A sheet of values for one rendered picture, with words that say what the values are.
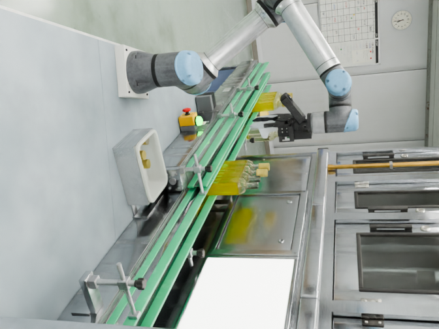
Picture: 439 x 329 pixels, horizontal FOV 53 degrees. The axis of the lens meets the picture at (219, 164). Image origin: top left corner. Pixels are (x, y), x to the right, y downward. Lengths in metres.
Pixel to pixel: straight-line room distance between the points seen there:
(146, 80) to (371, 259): 0.99
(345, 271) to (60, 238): 0.91
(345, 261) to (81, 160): 0.93
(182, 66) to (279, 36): 6.09
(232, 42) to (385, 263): 0.93
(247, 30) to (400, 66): 6.13
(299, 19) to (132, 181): 0.76
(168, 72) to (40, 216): 0.64
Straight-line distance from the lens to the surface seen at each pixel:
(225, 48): 1.64
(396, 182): 2.10
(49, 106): 1.26
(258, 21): 1.64
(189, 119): 2.03
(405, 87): 7.76
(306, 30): 1.47
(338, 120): 1.53
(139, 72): 1.56
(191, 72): 1.51
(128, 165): 1.51
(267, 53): 7.63
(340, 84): 1.40
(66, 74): 1.34
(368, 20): 7.46
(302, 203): 1.87
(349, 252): 1.66
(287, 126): 1.54
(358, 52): 7.53
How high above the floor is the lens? 1.51
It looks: 17 degrees down
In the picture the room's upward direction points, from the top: 88 degrees clockwise
